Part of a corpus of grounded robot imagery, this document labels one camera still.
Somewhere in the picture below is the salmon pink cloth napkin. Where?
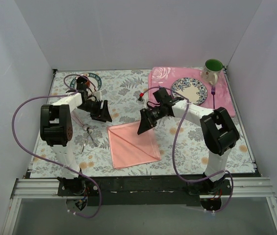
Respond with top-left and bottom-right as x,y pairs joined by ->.
107,122 -> 161,169

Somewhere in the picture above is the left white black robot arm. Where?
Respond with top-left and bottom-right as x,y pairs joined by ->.
40,74 -> 112,196

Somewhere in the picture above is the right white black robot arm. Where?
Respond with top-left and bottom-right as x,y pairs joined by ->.
137,87 -> 240,195

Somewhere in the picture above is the green inside floral mug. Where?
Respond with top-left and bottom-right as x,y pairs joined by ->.
201,59 -> 223,85

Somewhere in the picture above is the large silver spoon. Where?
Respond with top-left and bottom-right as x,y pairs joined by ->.
72,113 -> 84,128

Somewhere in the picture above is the silver fork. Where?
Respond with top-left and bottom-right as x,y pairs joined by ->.
87,129 -> 98,147

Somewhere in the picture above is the small brown cup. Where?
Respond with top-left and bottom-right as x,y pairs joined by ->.
76,75 -> 89,89

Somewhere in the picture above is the green rimmed white saucer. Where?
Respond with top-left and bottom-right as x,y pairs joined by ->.
69,72 -> 102,95

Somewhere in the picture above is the floral tablecloth mat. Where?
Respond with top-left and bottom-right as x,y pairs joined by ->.
30,69 -> 256,179

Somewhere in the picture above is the blue floral patterned plate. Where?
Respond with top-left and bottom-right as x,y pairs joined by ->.
171,77 -> 208,105

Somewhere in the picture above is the purple plastic fork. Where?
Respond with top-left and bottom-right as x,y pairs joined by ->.
211,85 -> 216,109

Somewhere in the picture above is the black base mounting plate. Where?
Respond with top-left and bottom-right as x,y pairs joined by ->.
57,176 -> 232,207

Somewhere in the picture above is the pink rose placemat cloth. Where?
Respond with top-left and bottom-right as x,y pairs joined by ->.
148,67 -> 236,117

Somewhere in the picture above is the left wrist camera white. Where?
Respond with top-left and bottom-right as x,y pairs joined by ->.
93,89 -> 107,100

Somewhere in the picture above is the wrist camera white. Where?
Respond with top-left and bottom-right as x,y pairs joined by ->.
137,93 -> 146,103
93,89 -> 107,100

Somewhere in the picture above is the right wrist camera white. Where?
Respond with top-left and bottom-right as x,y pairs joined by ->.
137,93 -> 146,103

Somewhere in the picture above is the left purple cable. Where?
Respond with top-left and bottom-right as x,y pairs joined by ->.
12,73 -> 102,219

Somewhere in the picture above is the purple cable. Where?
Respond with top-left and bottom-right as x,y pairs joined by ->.
12,73 -> 102,219
139,86 -> 234,213

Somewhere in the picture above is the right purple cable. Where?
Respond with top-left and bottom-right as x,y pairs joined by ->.
139,86 -> 234,213

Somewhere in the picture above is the aluminium frame rail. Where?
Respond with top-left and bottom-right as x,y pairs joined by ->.
10,177 -> 276,199

